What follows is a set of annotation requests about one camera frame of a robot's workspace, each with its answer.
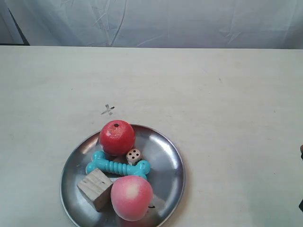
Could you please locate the round silver metal plate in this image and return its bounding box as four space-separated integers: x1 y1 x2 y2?
60 124 186 227

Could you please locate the red apple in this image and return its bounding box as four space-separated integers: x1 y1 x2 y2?
99 120 135 156

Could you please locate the wooden die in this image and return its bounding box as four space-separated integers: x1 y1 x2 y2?
125 148 143 166

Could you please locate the turquoise bone toy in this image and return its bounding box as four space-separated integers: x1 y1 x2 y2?
85 150 151 180

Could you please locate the pink peach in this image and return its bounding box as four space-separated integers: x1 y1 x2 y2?
110 175 153 221

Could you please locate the wooden cube block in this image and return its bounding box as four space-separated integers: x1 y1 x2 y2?
77 168 113 212

